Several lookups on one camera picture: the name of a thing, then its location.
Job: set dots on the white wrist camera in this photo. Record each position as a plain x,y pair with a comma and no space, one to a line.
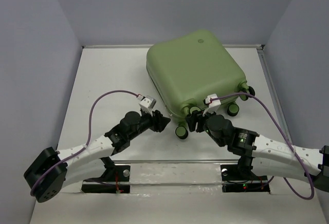
146,103
212,103

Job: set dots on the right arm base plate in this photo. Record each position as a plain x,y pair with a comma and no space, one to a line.
234,182

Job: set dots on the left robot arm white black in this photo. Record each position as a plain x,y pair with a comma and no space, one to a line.
53,170

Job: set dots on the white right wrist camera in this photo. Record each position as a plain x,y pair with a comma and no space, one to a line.
212,103

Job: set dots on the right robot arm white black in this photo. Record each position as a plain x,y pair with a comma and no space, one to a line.
259,155

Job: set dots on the green suitcase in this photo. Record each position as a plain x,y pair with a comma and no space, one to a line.
188,69

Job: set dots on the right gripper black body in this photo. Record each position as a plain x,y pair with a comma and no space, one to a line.
202,125

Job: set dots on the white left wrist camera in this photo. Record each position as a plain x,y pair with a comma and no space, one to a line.
146,103

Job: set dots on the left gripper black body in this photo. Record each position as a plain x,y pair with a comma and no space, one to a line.
146,122

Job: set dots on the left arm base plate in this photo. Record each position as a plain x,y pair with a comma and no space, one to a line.
114,181

